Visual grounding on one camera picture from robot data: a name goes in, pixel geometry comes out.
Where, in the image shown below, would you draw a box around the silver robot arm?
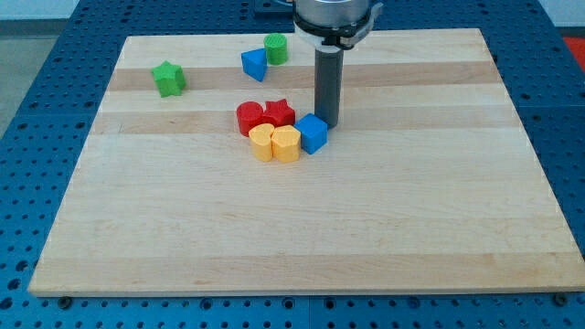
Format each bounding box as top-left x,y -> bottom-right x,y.
292,0 -> 384,53

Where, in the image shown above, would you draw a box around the red star block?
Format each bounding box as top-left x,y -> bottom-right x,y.
261,99 -> 296,127

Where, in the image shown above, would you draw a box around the green star block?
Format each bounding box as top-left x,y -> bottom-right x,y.
151,61 -> 186,98

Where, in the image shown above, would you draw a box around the right yellow heart block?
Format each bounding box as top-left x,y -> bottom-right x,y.
271,125 -> 301,163

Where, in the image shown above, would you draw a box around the yellow heart block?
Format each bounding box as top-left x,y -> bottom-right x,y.
249,123 -> 274,162
271,125 -> 301,163

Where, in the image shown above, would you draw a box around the blue cube block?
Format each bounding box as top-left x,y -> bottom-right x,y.
293,113 -> 328,154

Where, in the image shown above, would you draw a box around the left yellow heart block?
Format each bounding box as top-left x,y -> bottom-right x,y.
249,123 -> 274,162

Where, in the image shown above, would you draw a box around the red cylinder block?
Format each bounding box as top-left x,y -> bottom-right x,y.
236,101 -> 264,137

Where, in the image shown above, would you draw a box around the blue triangle block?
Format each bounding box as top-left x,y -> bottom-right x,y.
240,48 -> 268,82

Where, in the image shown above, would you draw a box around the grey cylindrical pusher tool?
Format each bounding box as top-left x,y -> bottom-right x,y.
314,50 -> 344,129

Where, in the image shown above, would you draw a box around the green cylinder block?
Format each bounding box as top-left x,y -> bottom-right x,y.
263,33 -> 288,65

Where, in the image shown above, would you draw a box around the wooden board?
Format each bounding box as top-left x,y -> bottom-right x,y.
28,28 -> 584,297

